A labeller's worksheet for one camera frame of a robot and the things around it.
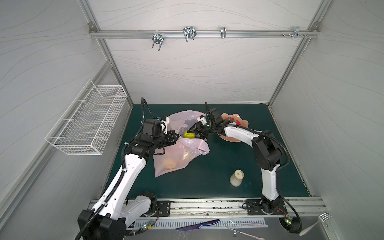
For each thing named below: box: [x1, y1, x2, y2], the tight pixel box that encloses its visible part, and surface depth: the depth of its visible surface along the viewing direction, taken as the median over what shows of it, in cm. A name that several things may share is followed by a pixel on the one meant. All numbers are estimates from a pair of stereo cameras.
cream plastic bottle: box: [229, 169, 245, 187], surface depth 77 cm
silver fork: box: [299, 211, 332, 237], surface depth 72 cm
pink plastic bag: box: [153, 110, 210, 178], surface depth 82 cm
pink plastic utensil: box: [224, 226, 266, 240], surface depth 67 cm
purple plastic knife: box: [175, 219, 220, 232], surface depth 70 cm
